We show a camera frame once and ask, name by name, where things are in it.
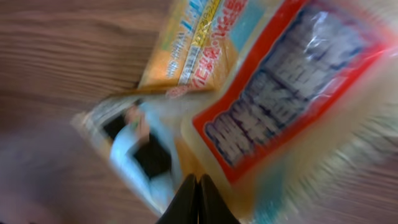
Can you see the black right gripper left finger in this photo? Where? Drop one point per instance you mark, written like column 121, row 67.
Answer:
column 183, row 209

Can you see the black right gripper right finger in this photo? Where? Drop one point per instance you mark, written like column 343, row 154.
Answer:
column 212, row 208

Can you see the yellow blue snack bag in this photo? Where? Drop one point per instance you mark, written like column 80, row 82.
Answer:
column 271, row 99

